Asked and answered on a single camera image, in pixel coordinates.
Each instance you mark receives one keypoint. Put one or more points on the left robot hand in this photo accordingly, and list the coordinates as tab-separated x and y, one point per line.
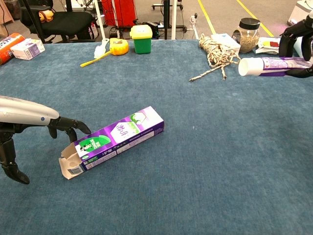
24	112

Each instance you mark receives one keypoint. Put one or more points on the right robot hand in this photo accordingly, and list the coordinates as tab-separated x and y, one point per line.
284	44

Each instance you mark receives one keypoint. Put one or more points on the purple toothpaste tube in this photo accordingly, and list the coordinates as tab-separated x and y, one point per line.
269	64

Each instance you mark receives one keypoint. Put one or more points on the purple toothpaste box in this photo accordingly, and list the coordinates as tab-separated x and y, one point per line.
117	137

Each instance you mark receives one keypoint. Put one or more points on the white snack packet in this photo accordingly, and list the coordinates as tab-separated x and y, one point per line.
266	45

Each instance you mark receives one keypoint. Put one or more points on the white appliance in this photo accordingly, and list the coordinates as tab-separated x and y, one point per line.
299	12

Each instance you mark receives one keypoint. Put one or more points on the glass jar black lid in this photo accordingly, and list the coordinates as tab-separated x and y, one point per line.
248	40

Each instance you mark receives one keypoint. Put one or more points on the white blue carton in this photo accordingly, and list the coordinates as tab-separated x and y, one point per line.
225	39

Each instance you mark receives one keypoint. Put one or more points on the small white purple carton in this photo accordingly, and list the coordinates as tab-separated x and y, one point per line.
28	49

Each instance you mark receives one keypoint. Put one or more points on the orange red can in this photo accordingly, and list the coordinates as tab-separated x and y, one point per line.
9	46

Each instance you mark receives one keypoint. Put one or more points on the white power strip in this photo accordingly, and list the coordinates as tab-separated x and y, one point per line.
193	19

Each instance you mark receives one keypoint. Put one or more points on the black light stand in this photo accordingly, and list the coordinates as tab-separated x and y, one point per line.
30	14

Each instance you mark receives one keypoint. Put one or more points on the yellow plush toy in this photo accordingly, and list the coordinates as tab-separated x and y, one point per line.
46	16

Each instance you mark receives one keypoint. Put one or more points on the wooden board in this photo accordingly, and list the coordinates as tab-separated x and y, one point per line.
6	14

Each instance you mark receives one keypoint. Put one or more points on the black office chair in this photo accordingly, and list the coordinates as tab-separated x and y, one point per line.
68	22

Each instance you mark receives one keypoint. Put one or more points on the white pole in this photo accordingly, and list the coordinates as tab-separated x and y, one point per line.
173	19

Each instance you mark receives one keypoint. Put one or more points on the yellow tape measure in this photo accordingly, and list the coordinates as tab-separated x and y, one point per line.
119	46

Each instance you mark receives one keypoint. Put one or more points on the yellow green mini bin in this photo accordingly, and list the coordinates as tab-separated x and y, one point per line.
142	44

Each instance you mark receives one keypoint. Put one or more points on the red cabinet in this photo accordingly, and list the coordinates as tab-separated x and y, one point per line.
122	12

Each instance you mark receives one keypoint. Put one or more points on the blue table cloth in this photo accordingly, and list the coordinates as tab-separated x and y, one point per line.
171	147

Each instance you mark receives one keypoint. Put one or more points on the white frame leg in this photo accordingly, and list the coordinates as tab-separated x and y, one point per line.
100	22

